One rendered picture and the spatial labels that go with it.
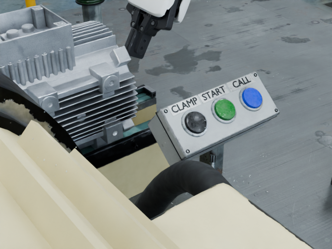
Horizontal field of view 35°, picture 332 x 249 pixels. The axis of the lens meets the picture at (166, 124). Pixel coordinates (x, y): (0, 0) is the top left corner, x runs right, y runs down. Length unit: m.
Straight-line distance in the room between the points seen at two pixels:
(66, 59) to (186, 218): 0.63
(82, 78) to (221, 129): 0.23
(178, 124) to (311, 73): 0.78
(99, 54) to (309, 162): 0.48
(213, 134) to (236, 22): 1.03
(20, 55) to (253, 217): 0.61
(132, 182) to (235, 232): 0.78
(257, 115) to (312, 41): 0.88
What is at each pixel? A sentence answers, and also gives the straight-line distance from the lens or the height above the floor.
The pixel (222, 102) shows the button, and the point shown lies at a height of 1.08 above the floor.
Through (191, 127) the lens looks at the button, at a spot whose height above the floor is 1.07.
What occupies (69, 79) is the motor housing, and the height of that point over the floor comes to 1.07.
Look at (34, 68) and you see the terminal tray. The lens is 0.78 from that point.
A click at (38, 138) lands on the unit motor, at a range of 0.18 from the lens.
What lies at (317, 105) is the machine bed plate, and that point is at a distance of 1.27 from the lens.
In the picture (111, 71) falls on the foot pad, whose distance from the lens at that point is 0.79.
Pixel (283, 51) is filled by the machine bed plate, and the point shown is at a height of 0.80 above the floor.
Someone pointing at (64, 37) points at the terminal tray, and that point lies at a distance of 0.78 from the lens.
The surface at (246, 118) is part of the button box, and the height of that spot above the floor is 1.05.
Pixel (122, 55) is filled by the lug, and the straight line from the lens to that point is 0.82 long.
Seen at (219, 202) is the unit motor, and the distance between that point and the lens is 0.18.
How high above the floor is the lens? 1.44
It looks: 33 degrees down
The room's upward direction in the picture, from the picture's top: 1 degrees counter-clockwise
